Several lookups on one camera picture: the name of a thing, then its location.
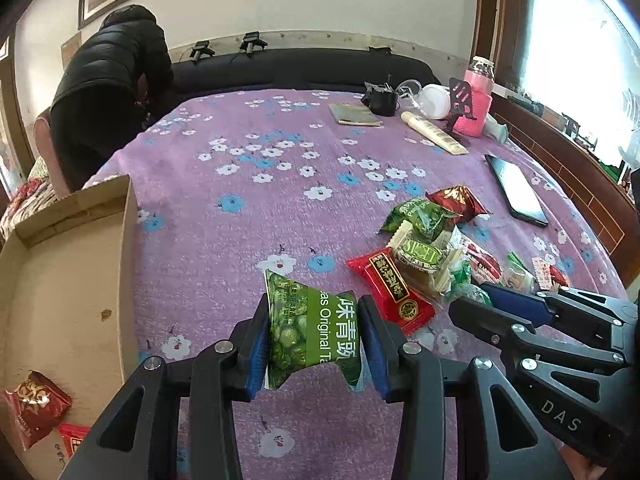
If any pink bottle with knit sleeve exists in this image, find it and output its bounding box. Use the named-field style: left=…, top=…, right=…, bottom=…
left=452, top=56, right=497, bottom=138

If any black sofa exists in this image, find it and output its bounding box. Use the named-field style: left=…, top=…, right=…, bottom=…
left=167, top=47, right=441, bottom=106

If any clear yellow cake packet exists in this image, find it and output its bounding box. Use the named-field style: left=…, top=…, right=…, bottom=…
left=400, top=265, right=453, bottom=306

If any cream squeeze tube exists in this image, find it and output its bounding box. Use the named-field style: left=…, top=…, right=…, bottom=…
left=400, top=111, right=470, bottom=156

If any red patterned cushion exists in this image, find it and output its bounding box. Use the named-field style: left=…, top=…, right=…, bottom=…
left=0, top=157, right=63, bottom=243

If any black smartphone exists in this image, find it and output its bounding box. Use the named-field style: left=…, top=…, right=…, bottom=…
left=484, top=154, right=550, bottom=229

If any black phone stand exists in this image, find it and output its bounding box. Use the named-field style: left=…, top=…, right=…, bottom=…
left=446, top=77, right=478, bottom=142

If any dark red snack packet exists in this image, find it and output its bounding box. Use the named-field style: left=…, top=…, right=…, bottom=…
left=426, top=185, right=490, bottom=223
left=2, top=370, right=73, bottom=451

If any white round jar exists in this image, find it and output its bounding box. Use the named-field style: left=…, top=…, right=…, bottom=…
left=414, top=83, right=453, bottom=121

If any red and white snack packet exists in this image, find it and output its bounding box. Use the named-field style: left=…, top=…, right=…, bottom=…
left=457, top=235, right=503, bottom=286

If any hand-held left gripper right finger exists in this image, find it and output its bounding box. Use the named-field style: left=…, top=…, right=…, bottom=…
left=357, top=294, right=573, bottom=480

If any shallow cardboard box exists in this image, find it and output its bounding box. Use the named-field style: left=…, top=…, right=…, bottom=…
left=0, top=175, right=140, bottom=480

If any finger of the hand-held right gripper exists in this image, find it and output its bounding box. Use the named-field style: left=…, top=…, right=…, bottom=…
left=448, top=296, right=631, bottom=461
left=480, top=284, right=638, bottom=351

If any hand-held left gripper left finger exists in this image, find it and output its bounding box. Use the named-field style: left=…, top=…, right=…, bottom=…
left=57, top=294, right=273, bottom=480

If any green and white snack packet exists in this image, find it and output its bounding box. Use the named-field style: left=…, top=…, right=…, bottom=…
left=501, top=251, right=536, bottom=293

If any small red white candy packet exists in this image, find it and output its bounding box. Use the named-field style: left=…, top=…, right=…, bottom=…
left=531, top=256, right=571, bottom=291

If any purple floral blanket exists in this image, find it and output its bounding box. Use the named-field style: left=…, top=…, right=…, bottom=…
left=75, top=87, right=631, bottom=480

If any green pea snack packet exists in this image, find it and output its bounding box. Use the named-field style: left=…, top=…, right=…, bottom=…
left=263, top=269, right=362, bottom=392
left=380, top=197, right=462, bottom=242

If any small green candy packet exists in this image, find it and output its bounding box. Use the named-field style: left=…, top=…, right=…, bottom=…
left=445, top=257, right=488, bottom=306

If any white cake packet green print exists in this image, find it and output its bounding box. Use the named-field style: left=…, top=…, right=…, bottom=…
left=387, top=221, right=463, bottom=281

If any green gold booklet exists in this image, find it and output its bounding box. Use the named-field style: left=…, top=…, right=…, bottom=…
left=328, top=102, right=383, bottom=127

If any red snack packet black label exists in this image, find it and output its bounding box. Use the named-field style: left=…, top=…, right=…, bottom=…
left=57, top=422, right=93, bottom=461
left=346, top=247, right=436, bottom=337

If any wooden glass door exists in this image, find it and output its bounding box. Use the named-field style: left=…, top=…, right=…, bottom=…
left=0, top=35, right=31, bottom=201

